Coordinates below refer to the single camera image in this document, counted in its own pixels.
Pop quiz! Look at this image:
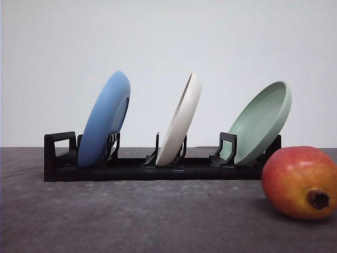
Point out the blue plate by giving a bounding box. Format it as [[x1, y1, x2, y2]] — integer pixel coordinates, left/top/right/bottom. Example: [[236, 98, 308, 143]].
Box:
[[78, 71, 131, 168]]

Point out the green plate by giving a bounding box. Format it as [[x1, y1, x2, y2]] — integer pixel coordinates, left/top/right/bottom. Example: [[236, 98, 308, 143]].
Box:
[[221, 81, 292, 167]]

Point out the red yellow pomegranate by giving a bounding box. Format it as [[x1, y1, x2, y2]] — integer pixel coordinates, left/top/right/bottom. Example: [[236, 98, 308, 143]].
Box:
[[261, 146, 337, 220]]

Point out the white plate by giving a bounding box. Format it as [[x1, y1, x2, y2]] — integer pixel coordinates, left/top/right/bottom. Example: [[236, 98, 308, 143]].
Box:
[[156, 72, 202, 167]]

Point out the black plate rack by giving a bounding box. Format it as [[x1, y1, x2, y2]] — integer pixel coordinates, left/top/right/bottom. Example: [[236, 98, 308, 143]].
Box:
[[44, 132, 282, 182]]

